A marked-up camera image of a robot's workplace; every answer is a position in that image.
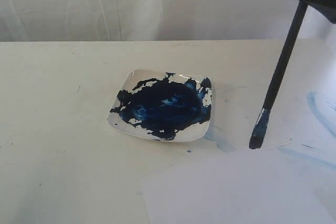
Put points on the black paintbrush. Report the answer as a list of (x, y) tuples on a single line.
[(260, 128)]

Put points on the white paper sheet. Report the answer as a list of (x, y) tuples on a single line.
[(293, 183)]

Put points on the white square paint plate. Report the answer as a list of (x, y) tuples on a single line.
[(163, 106)]

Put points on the white backdrop curtain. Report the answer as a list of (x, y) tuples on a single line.
[(122, 20)]

